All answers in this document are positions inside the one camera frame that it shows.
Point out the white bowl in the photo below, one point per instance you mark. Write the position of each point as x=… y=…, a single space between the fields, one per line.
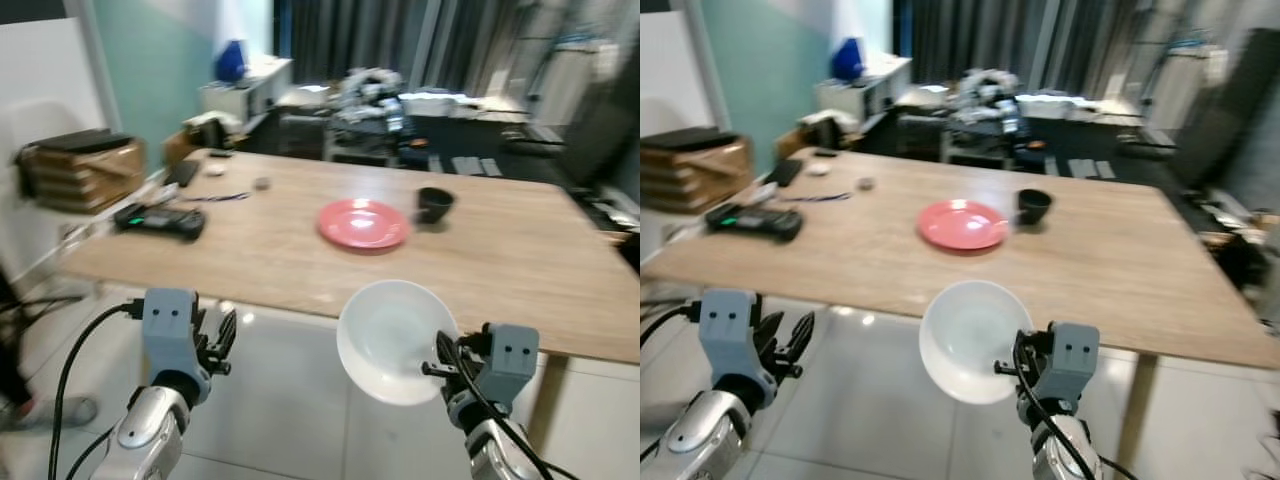
x=970 y=340
x=390 y=340

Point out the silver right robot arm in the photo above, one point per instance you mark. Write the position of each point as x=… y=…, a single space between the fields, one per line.
x=1062 y=450
x=505 y=450

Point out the wooden table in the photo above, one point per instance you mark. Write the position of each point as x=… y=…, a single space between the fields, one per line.
x=500 y=270
x=1120 y=270

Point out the black device with green light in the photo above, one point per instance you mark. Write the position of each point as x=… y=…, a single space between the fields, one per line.
x=755 y=222
x=160 y=221

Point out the blue pen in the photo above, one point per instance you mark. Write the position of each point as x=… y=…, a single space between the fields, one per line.
x=220 y=197
x=820 y=197

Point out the red plate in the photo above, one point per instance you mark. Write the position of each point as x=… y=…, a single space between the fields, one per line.
x=962 y=225
x=363 y=224

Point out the black cup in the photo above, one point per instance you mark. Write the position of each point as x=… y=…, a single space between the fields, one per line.
x=1034 y=206
x=434 y=205

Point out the black keyboard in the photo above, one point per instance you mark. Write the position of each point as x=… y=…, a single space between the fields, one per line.
x=182 y=172
x=784 y=172

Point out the grey shoe of person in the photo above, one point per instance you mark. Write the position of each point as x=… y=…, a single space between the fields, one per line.
x=60 y=412

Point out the brown cardboard box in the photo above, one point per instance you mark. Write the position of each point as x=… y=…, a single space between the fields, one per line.
x=85 y=175
x=695 y=175

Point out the dark trouser leg of person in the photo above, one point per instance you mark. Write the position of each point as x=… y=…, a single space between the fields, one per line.
x=10 y=350

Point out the cluttered dark desk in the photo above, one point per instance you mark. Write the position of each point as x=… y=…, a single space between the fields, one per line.
x=440 y=130
x=1050 y=130

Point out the white cabinet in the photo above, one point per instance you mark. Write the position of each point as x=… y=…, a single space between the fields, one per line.
x=245 y=95
x=862 y=95

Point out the dark curtain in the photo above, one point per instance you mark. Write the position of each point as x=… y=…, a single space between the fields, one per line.
x=350 y=35
x=960 y=35

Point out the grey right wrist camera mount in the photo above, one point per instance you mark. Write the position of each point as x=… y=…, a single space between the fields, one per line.
x=1072 y=358
x=512 y=358

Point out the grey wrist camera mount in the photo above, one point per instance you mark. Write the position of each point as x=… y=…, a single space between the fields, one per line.
x=512 y=358
x=1072 y=358
x=727 y=330
x=167 y=325

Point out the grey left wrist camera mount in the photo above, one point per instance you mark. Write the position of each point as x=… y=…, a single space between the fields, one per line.
x=727 y=330
x=167 y=325

